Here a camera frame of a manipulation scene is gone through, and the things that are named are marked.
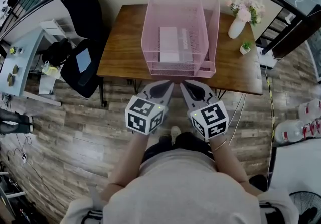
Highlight small potted plant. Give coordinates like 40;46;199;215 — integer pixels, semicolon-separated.
239;40;254;56

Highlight pink mesh desk organizer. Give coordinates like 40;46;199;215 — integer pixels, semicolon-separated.
141;0;221;78

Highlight person's beige shoe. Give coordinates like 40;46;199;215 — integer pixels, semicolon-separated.
170;125;182;144

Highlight white table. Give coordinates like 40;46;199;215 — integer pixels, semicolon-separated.
266;138;321;194

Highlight yellow and black striped cable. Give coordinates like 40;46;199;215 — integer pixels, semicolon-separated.
265;67;277;143

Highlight black standing fan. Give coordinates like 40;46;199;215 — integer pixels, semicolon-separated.
288;191;321;224

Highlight person's black trousers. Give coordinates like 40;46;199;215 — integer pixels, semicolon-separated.
142;131;214;164

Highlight white vase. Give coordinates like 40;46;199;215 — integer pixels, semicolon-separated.
227;15;248;40

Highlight pink and white flowers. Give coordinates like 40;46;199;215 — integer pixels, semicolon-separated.
224;0;266;27

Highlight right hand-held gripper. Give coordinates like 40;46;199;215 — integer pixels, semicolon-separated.
180;80;230;140

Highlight person's right forearm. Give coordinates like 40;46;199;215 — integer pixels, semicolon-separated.
208;135;262;196

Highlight person's left forearm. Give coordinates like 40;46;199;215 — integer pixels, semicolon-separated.
101;130;151;202

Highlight thin gold bracelet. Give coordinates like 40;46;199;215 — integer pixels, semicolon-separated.
212;138;228;151

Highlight white and grey notebook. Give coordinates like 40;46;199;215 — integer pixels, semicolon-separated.
159;26;194;63

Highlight black office chair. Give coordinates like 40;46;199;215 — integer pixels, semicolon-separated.
57;0;109;108

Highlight black bag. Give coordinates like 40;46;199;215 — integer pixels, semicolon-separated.
42;38;76;68

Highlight person's grey shirt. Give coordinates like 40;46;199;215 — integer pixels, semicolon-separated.
60;148;299;224

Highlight large clear water bottle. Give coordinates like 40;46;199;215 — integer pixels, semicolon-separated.
274;118;321;144
297;98;321;123

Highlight light blue table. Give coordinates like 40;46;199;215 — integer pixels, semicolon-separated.
0;26;63;107

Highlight wooden desk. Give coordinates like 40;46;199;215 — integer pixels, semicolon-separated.
96;4;263;96

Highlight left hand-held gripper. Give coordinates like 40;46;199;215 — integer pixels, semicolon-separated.
125;80;175;136

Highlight blue pad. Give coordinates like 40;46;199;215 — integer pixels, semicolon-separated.
75;49;92;73

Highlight white cable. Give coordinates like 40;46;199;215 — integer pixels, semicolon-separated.
227;93;248;141

